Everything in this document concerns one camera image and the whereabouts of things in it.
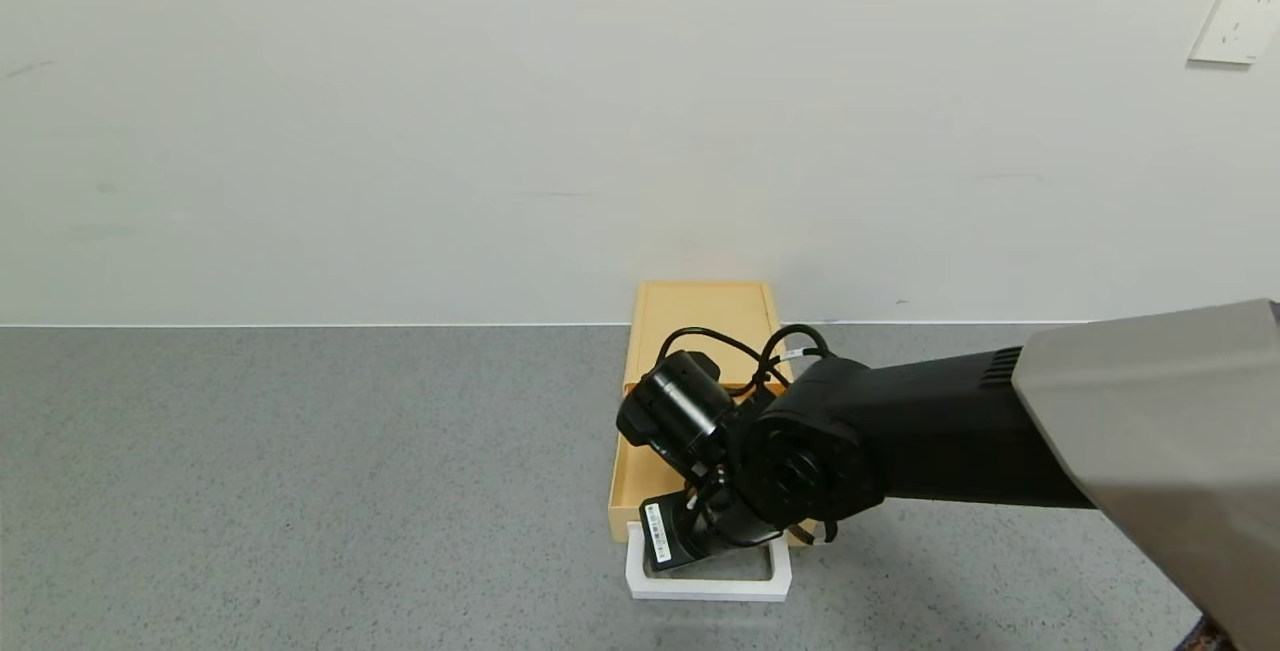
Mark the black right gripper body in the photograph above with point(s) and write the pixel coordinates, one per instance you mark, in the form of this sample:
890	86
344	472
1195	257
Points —
667	534

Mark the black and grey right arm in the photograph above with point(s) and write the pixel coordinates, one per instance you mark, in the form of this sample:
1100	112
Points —
1000	451

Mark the white wall socket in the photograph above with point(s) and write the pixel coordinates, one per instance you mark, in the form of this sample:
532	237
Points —
1235	19

